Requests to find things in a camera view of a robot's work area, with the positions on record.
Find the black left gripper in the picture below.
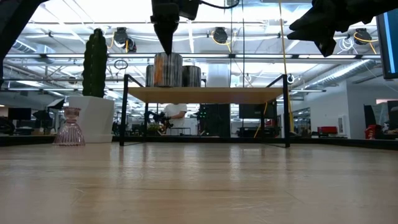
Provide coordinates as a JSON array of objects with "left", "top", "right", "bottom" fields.
[{"left": 150, "top": 0, "right": 180, "bottom": 56}]

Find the pink ribbed glass candle holder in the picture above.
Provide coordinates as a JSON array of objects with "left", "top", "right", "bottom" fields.
[{"left": 52, "top": 107, "right": 86, "bottom": 147}]

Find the computer monitor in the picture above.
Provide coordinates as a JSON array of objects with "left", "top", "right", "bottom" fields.
[{"left": 376, "top": 9, "right": 398, "bottom": 80}]

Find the green cactus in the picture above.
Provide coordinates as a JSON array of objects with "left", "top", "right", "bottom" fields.
[{"left": 81, "top": 28, "right": 109, "bottom": 99}]

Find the black background cabinet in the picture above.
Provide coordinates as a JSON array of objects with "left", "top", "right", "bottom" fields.
[{"left": 199, "top": 104, "right": 231, "bottom": 138}]

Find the red background box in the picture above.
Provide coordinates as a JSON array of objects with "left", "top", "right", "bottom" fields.
[{"left": 317, "top": 126, "right": 338, "bottom": 135}]

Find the white planter pot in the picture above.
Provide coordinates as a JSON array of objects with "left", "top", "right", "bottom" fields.
[{"left": 68, "top": 95, "right": 115, "bottom": 144}]

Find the seated person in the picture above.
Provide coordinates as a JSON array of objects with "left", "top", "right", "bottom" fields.
[{"left": 364, "top": 123, "right": 398, "bottom": 140}]

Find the dark background monitor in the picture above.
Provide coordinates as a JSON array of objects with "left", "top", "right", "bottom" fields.
[{"left": 7, "top": 108, "right": 32, "bottom": 121}]

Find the black ceiling cable reel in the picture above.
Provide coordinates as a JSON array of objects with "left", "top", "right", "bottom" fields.
[
  {"left": 354, "top": 27, "right": 373, "bottom": 44},
  {"left": 212, "top": 27, "right": 229, "bottom": 45},
  {"left": 113, "top": 27, "right": 137, "bottom": 54}
]

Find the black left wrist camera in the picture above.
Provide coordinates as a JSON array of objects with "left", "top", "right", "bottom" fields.
[{"left": 178, "top": 0, "right": 200, "bottom": 21}]

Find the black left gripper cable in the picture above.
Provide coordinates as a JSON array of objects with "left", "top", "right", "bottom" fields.
[{"left": 198, "top": 0, "right": 241, "bottom": 10}]

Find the wooden shelf with black frame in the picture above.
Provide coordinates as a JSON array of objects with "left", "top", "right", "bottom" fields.
[{"left": 119, "top": 73, "right": 292, "bottom": 149}]

